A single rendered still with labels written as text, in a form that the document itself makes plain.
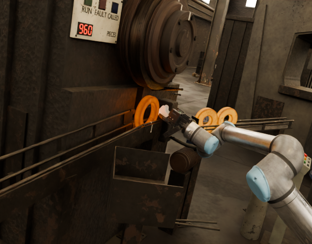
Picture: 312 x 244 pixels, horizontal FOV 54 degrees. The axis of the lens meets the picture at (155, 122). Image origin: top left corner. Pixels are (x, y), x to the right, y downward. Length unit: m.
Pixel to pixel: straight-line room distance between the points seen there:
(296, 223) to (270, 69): 3.02
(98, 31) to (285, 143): 0.82
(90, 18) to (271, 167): 0.84
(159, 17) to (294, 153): 0.74
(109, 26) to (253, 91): 3.01
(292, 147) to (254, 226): 1.05
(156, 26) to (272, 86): 2.87
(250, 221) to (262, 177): 1.04
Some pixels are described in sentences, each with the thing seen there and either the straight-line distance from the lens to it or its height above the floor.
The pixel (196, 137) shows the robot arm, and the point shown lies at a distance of 1.54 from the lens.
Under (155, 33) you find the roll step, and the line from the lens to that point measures 1.33.
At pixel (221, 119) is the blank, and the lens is 1.94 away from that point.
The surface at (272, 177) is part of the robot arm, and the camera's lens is 1.14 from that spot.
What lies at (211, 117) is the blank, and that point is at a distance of 1.89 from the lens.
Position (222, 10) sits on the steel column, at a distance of 10.44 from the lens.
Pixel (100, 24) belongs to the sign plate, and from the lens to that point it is 1.28.
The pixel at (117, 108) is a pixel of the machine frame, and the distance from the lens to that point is 1.43.
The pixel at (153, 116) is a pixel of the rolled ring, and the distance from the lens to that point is 1.60.
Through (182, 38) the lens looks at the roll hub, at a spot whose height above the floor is 1.14.
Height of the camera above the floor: 1.11
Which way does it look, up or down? 15 degrees down
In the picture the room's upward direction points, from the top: 11 degrees clockwise
